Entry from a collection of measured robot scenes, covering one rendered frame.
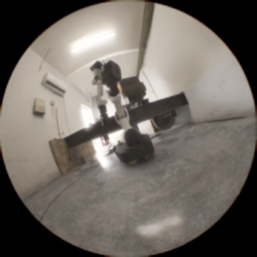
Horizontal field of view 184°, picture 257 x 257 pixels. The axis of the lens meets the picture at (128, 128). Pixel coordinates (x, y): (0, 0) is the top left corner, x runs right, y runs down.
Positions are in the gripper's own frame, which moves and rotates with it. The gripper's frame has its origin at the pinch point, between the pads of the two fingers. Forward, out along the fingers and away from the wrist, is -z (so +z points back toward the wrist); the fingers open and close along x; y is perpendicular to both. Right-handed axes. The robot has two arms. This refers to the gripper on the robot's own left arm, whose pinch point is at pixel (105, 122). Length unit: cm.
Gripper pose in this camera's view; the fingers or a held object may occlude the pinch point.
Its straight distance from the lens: 88.2
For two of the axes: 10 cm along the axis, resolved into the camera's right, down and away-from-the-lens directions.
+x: -8.6, 0.8, 5.0
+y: -4.7, 2.2, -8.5
